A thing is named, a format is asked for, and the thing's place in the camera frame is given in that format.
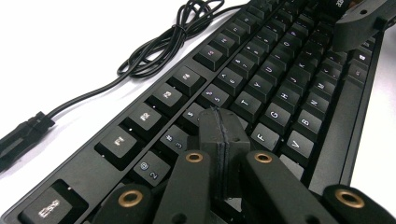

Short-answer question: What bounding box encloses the black keyboard cable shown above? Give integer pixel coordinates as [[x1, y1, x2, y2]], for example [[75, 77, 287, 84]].
[[0, 0, 250, 173]]

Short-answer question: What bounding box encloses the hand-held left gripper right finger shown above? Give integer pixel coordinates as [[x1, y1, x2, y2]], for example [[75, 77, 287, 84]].
[[218, 108, 252, 200]]

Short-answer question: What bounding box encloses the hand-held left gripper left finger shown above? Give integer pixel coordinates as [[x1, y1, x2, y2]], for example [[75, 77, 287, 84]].
[[198, 106, 224, 200]]

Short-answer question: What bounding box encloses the black computer keyboard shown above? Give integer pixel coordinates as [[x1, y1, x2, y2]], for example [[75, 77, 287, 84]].
[[0, 0, 387, 224]]

